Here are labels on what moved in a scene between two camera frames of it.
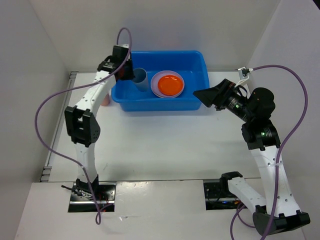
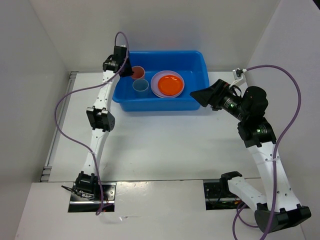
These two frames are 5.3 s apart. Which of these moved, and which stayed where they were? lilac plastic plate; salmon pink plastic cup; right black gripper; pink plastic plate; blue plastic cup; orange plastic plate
Moved: salmon pink plastic cup; blue plastic cup
Stayed: pink plastic plate; orange plastic plate; lilac plastic plate; right black gripper
